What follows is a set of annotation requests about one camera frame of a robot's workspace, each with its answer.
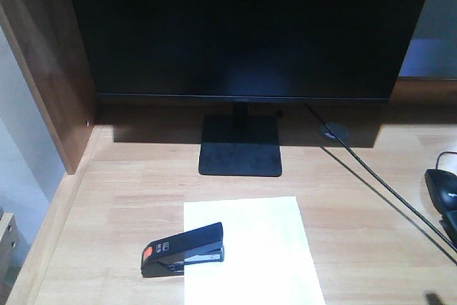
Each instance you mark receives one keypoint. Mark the black orange stapler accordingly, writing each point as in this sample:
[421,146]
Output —
[168,256]

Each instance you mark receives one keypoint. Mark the black computer monitor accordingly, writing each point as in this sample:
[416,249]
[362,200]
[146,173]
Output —
[246,51]

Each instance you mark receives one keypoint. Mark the black computer mouse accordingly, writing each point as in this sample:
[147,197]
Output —
[441,186]

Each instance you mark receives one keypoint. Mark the grey cable grommet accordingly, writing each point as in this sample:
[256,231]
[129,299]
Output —
[334,130]

